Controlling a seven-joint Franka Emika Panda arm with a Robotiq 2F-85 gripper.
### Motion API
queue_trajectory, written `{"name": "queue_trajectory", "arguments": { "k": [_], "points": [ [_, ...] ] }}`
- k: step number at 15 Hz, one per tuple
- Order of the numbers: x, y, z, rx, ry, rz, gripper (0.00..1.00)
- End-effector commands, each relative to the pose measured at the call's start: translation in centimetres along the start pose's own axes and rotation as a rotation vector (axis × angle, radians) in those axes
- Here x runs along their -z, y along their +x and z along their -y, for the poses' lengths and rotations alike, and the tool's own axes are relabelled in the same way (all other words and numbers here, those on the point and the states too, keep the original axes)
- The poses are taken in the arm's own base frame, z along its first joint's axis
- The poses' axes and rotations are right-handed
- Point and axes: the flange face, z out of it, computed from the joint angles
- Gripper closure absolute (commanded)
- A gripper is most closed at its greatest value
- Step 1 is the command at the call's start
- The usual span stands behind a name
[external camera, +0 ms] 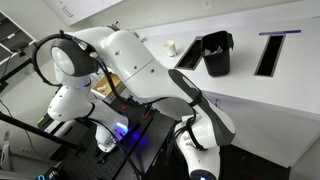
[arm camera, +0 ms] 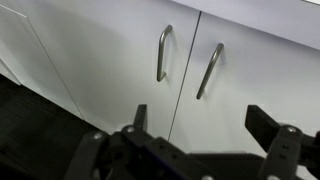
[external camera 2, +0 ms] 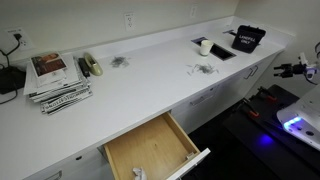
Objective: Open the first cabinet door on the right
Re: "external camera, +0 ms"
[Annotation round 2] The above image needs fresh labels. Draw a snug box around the black shelf rack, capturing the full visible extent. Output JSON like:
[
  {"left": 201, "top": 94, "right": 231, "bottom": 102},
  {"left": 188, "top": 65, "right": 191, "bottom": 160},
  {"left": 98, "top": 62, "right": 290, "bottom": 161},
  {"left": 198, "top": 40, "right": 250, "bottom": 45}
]
[{"left": 0, "top": 9, "right": 37, "bottom": 68}]

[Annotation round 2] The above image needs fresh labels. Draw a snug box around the black metal bar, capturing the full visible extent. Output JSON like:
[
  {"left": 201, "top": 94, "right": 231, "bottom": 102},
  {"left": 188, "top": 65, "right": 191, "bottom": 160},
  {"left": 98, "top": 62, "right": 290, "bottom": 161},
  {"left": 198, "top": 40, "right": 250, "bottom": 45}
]
[{"left": 0, "top": 112, "right": 78, "bottom": 150}]

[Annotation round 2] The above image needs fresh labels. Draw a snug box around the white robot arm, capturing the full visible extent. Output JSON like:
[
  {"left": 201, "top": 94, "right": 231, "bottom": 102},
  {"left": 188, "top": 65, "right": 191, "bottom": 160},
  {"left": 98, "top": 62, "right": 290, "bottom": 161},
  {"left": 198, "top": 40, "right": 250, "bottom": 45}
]
[{"left": 48, "top": 27, "right": 235, "bottom": 180}]

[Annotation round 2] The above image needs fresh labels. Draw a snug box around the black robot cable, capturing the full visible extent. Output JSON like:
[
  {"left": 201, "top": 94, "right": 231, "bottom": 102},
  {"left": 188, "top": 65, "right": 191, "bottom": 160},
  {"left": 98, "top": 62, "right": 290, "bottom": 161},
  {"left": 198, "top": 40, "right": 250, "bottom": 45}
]
[{"left": 31, "top": 29, "right": 101, "bottom": 88}]

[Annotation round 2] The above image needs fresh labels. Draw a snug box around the white wall cabinet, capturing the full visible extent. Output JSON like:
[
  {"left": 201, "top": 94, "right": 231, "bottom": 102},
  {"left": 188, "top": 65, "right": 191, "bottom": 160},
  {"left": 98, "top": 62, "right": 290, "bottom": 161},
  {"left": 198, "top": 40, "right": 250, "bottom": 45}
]
[{"left": 43, "top": 0, "right": 123, "bottom": 26}]

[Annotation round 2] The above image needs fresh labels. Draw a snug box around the black optical breadboard table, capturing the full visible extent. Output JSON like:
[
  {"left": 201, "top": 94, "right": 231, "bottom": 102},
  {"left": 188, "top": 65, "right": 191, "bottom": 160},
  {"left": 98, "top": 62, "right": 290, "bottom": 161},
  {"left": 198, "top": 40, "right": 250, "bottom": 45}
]
[{"left": 63, "top": 100, "right": 175, "bottom": 180}]

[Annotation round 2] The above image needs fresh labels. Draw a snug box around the white paper cup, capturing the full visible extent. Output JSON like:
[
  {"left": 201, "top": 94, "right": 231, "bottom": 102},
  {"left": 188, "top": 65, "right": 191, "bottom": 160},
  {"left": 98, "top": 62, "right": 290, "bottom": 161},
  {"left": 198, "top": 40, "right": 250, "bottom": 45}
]
[{"left": 163, "top": 40, "right": 177, "bottom": 57}]

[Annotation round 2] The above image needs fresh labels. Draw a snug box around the open cardboard box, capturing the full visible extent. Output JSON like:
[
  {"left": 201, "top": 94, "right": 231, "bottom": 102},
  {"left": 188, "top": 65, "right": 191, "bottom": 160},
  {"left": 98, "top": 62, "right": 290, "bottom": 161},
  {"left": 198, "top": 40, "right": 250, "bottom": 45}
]
[{"left": 91, "top": 74, "right": 124, "bottom": 100}]

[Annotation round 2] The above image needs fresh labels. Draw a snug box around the grey framed counter waste slot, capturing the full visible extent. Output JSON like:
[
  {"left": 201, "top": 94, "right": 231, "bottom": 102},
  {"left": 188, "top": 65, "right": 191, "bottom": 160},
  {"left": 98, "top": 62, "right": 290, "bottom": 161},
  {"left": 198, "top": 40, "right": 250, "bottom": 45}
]
[{"left": 175, "top": 36, "right": 202, "bottom": 70}]

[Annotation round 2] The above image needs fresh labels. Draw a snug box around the black landfill trash bin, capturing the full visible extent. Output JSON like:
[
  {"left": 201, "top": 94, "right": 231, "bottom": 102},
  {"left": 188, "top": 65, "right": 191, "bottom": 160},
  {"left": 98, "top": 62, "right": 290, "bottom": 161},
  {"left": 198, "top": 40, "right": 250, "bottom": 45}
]
[{"left": 201, "top": 31, "right": 234, "bottom": 77}]

